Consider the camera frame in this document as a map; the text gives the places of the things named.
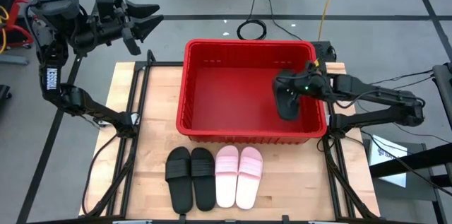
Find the black power box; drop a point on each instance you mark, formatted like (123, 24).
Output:
(323, 49)

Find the pink rubber slide sandal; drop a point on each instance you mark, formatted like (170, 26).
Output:
(226, 178)
(249, 181)

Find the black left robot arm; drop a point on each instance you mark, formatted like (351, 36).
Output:
(53, 75)

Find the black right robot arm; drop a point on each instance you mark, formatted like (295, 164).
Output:
(381, 95)

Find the red wheeled cart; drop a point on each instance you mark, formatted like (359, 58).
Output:
(16, 12)

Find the black aluminium rig frame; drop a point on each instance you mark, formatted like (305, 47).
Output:
(159, 64)

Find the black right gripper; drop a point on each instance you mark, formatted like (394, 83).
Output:
(310, 86)

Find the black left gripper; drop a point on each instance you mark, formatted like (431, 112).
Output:
(102, 29)

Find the gray post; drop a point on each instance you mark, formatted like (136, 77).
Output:
(444, 93)

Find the white printed sheet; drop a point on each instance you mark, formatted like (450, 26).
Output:
(386, 148)

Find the black rubber slide sandal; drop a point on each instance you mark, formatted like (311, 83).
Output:
(179, 188)
(203, 185)
(291, 114)

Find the dark side table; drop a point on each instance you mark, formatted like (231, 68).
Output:
(416, 188)

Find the red plastic bin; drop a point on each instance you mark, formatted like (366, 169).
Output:
(229, 100)

